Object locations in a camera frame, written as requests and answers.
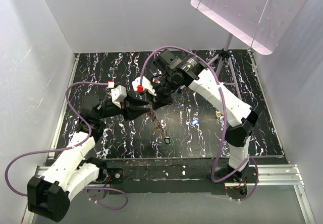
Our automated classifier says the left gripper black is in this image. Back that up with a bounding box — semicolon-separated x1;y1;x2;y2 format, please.
97;89;150;121

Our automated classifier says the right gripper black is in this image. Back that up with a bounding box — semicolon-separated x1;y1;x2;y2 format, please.
145;73;180;110

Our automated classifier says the metal key organizer disc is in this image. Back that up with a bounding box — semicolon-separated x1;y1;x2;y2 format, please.
147;106;169;138

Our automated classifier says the blue key tag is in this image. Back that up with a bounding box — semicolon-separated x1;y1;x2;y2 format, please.
191;119;199;126

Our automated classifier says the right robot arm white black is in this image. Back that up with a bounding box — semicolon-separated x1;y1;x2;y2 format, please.
150;47;258;183

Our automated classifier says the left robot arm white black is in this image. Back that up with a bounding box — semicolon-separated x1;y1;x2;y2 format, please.
27;93;149;222

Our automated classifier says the green key tag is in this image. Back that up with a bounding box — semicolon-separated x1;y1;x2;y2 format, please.
164;137;172;145

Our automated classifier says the purple music stand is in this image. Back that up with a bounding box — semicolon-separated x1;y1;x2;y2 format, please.
190;0;322;98

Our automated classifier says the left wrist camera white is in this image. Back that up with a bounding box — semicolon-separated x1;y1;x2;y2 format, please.
111;85;127;108

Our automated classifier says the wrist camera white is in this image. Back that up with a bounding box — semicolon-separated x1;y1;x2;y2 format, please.
111;85;127;108
132;76;156;96

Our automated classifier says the ice cream keychain toy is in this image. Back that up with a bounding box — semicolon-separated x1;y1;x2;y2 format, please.
153;78;160;84

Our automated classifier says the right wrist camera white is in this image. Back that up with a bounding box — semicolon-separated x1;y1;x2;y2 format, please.
132;76;156;96

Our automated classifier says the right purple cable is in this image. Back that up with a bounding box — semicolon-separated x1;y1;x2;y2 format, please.
140;45;259;202

